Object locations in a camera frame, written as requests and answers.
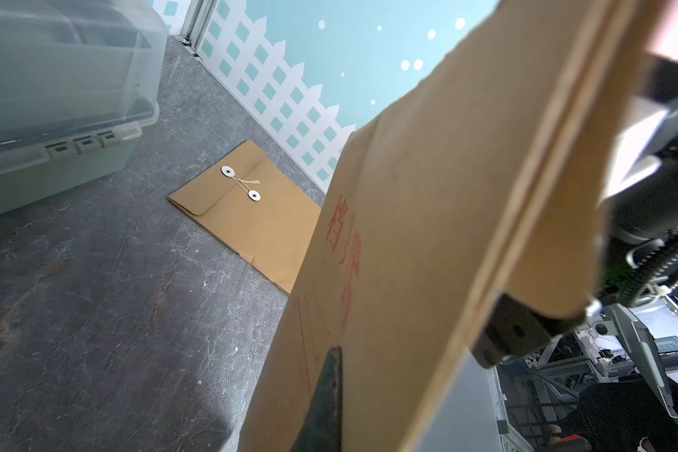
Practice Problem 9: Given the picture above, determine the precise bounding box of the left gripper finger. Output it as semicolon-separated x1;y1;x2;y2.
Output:
291;347;343;452

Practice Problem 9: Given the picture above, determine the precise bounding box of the brown file bag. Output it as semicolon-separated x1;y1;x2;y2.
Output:
238;1;667;451
169;140;320;294

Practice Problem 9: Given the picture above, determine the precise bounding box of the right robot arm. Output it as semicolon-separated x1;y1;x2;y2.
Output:
474;56;678;451

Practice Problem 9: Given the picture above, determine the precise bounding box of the clear plastic storage box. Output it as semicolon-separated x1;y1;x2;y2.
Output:
0;1;168;215

